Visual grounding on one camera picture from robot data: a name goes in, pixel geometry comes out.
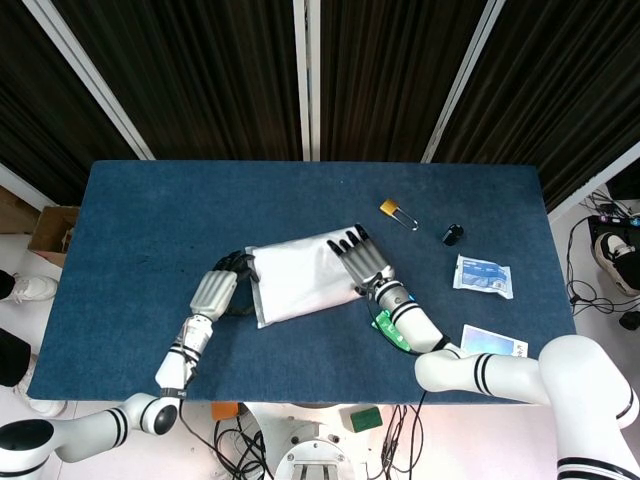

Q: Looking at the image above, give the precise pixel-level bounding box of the green circuit board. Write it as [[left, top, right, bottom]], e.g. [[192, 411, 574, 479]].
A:
[[370, 309, 412, 353]]

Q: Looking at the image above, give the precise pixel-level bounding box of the white metal frame rail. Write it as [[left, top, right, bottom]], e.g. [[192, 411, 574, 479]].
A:
[[0, 162, 57, 212], [546, 141, 640, 217]]

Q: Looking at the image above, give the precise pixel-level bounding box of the orange block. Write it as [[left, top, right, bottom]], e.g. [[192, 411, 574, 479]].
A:
[[210, 401, 241, 422]]

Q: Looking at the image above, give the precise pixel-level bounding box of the brown cardboard sheet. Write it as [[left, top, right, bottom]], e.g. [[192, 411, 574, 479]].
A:
[[0, 186, 42, 235]]

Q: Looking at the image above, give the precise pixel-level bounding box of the grey white robot torso base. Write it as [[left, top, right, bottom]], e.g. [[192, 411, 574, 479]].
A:
[[272, 418, 352, 480]]

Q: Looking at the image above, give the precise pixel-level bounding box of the black white sneaker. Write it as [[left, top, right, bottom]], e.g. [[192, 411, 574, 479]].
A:
[[592, 231, 640, 297]]

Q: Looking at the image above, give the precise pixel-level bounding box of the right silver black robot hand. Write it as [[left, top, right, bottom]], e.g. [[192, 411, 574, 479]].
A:
[[326, 223, 397, 297]]

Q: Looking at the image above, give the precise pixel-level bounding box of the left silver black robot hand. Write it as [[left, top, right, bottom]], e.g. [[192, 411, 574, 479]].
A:
[[188, 251, 262, 323]]

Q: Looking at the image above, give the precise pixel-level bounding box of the black floor cable tangle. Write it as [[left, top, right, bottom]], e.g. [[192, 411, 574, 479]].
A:
[[564, 189, 640, 326], [378, 403, 427, 480], [179, 414, 275, 480]]

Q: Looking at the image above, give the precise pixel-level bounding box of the white plastic bag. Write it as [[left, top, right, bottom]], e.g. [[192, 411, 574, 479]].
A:
[[243, 225, 374, 330]]

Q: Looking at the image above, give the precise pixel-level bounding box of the green block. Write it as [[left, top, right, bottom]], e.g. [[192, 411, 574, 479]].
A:
[[349, 405, 384, 434]]

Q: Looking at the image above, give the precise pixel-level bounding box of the open cardboard box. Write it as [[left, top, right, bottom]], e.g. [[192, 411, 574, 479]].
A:
[[27, 204, 81, 269]]

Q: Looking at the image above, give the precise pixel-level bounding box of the yellow tag with clip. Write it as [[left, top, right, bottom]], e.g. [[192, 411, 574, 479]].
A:
[[379, 198, 421, 232]]

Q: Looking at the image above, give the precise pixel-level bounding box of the blue white wipes packet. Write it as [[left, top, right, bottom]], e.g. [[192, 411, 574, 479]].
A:
[[452, 253, 515, 301]]

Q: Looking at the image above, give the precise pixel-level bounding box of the white metal frame post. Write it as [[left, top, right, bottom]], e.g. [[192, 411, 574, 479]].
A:
[[421, 0, 507, 164], [292, 0, 322, 162], [21, 0, 157, 162]]

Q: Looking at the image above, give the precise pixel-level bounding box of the black pleated curtain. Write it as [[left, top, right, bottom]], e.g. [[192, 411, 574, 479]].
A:
[[319, 0, 489, 164], [49, 0, 305, 162], [432, 0, 640, 213], [0, 0, 139, 207]]

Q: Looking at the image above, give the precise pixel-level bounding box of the blue felt tablecloth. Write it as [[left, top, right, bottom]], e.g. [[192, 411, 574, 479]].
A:
[[27, 159, 594, 407]]

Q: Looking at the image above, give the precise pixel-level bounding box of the black power strip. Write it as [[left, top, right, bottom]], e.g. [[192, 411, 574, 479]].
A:
[[587, 212, 640, 251]]

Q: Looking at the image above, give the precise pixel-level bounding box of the landscape photo postcard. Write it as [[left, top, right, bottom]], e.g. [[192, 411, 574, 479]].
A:
[[459, 323, 530, 359]]

